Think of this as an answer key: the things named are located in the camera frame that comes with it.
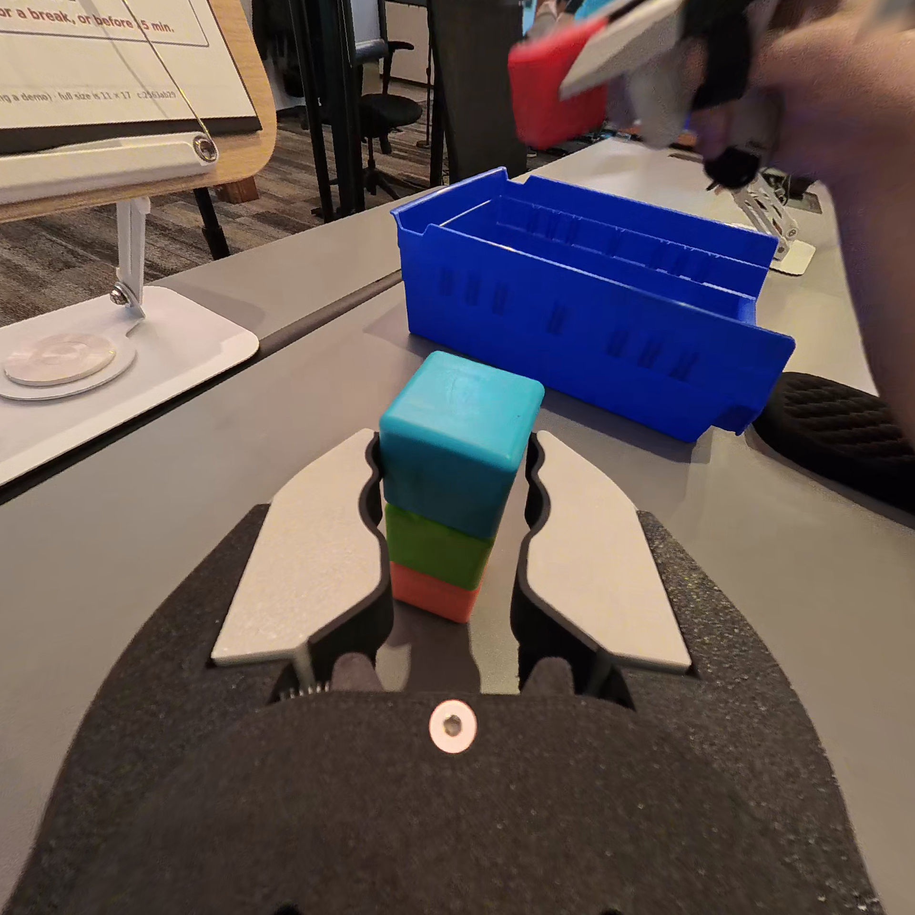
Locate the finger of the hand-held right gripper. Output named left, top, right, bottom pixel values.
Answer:
left=558, top=0, right=691, bottom=101

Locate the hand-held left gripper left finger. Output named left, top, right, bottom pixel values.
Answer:
left=211, top=429, right=394, bottom=698

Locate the black office chair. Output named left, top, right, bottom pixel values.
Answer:
left=429, top=0, right=530, bottom=183

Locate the blue plastic bin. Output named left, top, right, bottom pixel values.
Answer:
left=391, top=166, right=796, bottom=444

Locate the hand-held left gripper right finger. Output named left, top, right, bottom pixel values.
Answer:
left=511, top=431, right=693, bottom=698

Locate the black swivel chair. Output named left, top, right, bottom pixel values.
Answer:
left=356, top=39, right=424, bottom=201

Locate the light blue cube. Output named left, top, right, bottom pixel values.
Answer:
left=379, top=350, right=546, bottom=540

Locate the person's right forearm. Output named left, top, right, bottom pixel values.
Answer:
left=833, top=175, right=915, bottom=437

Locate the person's right hand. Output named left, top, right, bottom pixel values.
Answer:
left=686, top=0, right=915, bottom=204

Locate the printed instruction board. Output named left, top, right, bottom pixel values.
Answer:
left=0, top=0, right=263, bottom=156

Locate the green cube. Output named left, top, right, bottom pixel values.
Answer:
left=385, top=502, right=496, bottom=592

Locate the white document stand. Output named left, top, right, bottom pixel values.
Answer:
left=0, top=136, right=260, bottom=487

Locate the red cube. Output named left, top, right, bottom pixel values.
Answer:
left=508, top=18, right=610, bottom=153

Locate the black wrist rest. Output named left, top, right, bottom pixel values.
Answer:
left=752, top=372, right=915, bottom=514

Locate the orange cube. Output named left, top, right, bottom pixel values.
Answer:
left=389, top=559, right=483, bottom=623

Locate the black easel frame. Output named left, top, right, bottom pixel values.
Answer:
left=286, top=0, right=366, bottom=223

